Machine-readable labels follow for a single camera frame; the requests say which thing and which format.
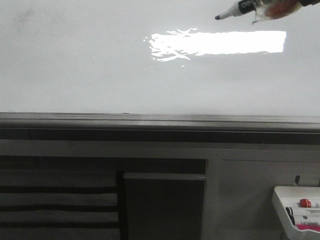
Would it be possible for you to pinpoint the black white whiteboard marker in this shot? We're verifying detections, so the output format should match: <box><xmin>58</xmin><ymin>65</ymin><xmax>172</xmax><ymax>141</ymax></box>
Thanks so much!
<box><xmin>215</xmin><ymin>0</ymin><xmax>320</xmax><ymax>21</ymax></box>

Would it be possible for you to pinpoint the red magnet taped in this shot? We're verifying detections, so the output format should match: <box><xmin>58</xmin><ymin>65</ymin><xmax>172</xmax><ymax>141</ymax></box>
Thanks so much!
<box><xmin>252</xmin><ymin>0</ymin><xmax>303</xmax><ymax>24</ymax></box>

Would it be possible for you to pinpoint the white whiteboard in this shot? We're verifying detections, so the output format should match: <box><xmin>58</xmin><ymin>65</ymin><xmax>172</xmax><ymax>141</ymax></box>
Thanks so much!
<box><xmin>0</xmin><ymin>0</ymin><xmax>320</xmax><ymax>116</ymax></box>

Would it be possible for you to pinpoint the dark grey panel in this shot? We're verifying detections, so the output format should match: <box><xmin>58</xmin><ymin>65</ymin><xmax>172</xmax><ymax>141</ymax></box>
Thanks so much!
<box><xmin>124</xmin><ymin>172</ymin><xmax>206</xmax><ymax>240</ymax></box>

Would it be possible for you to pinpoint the white marker tray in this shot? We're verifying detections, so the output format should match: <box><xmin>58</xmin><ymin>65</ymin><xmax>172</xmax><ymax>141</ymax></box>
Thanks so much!
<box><xmin>272</xmin><ymin>186</ymin><xmax>320</xmax><ymax>240</ymax></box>

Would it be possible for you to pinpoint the grey black striped panel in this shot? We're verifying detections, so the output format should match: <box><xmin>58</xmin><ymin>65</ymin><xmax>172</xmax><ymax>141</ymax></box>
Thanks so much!
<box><xmin>0</xmin><ymin>169</ymin><xmax>123</xmax><ymax>240</ymax></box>

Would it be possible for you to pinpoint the red capped marker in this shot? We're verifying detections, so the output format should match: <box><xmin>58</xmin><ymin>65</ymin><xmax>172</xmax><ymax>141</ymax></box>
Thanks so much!
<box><xmin>299</xmin><ymin>198</ymin><xmax>320</xmax><ymax>208</ymax></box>

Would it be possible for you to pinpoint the black capped marker lower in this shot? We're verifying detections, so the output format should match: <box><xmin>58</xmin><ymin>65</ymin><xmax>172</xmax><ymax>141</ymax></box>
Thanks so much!
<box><xmin>289</xmin><ymin>215</ymin><xmax>320</xmax><ymax>227</ymax></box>

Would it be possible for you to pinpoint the black capped marker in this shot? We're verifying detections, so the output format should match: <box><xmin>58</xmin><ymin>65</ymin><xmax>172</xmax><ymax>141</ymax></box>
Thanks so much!
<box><xmin>285</xmin><ymin>206</ymin><xmax>320</xmax><ymax>217</ymax></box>
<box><xmin>289</xmin><ymin>215</ymin><xmax>320</xmax><ymax>227</ymax></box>

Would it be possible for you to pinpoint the black capped marker upper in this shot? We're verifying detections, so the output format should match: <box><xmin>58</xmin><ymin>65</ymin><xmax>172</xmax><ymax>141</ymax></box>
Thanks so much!
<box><xmin>285</xmin><ymin>206</ymin><xmax>320</xmax><ymax>217</ymax></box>

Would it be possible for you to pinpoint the grey whiteboard frame rail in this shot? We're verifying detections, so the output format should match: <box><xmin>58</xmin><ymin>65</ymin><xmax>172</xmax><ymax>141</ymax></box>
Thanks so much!
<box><xmin>0</xmin><ymin>112</ymin><xmax>320</xmax><ymax>145</ymax></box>

